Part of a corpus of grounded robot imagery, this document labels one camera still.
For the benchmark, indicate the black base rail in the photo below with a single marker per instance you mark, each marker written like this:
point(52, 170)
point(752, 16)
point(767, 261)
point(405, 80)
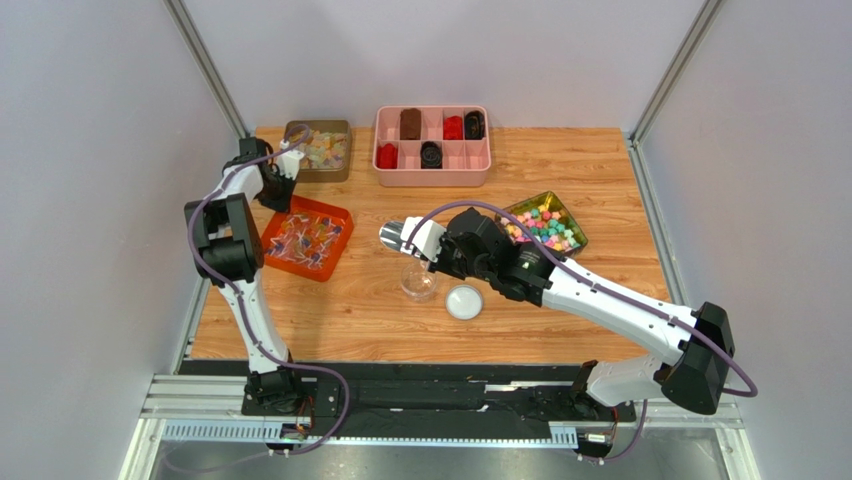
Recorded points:
point(430, 401)

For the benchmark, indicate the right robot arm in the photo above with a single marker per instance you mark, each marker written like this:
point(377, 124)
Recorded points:
point(689, 351)

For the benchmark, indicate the left aluminium frame post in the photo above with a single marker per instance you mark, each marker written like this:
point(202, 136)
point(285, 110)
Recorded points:
point(193, 39)

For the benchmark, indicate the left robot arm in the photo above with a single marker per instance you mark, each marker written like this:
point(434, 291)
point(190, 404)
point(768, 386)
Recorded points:
point(227, 249)

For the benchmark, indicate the silver metal scoop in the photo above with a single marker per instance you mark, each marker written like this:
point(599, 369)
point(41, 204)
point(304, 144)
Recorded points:
point(391, 236)

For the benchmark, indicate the aluminium frame post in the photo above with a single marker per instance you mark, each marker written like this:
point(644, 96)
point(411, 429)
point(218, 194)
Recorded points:
point(193, 39)
point(696, 33)

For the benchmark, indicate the pink divided organizer box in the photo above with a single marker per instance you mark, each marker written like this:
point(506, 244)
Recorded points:
point(466, 163)

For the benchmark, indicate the green tin of star candies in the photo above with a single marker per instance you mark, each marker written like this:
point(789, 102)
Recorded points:
point(549, 221)

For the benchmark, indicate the right aluminium frame post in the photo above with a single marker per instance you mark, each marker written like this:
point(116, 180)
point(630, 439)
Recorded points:
point(696, 33)

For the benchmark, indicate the black candy lower compartment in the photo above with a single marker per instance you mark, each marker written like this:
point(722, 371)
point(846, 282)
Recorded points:
point(431, 155)

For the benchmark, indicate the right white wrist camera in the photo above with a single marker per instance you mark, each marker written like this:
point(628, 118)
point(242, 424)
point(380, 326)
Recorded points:
point(425, 243)

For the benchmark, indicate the black candy compartment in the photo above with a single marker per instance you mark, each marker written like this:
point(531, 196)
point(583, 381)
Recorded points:
point(431, 155)
point(474, 125)

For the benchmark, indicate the white jar lid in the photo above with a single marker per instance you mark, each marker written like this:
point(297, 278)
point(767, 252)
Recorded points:
point(464, 302)

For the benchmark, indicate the red candy lower compartment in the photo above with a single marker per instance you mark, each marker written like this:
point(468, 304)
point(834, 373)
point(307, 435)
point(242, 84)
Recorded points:
point(387, 156)

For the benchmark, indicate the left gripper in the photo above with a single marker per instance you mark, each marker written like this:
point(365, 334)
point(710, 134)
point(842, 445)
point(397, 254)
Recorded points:
point(282, 205)

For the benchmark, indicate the orange tray of lollipops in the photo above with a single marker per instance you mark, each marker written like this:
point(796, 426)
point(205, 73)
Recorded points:
point(308, 240)

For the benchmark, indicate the bronze tin of gummy candies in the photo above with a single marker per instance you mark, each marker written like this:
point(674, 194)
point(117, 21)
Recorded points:
point(327, 150)

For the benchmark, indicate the black candy upper compartment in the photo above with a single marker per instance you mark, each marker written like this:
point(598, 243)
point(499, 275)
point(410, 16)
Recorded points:
point(474, 125)

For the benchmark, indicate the clear glass jar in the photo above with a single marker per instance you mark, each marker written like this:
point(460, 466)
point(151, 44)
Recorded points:
point(417, 282)

